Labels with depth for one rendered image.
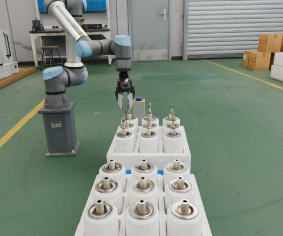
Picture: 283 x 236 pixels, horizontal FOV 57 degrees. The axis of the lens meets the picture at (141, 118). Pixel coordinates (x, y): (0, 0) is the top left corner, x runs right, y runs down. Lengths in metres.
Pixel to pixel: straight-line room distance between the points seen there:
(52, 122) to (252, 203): 1.14
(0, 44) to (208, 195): 4.21
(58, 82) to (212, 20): 5.44
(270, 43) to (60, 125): 4.06
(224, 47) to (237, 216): 5.87
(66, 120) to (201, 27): 5.36
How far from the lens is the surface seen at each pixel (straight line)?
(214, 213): 1.19
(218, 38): 6.75
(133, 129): 1.34
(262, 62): 4.99
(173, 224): 0.76
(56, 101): 1.59
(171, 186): 0.86
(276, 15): 7.33
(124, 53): 1.26
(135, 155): 1.21
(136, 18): 6.41
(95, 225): 0.75
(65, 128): 1.62
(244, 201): 1.28
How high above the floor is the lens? 0.73
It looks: 19 degrees down
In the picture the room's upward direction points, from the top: 2 degrees counter-clockwise
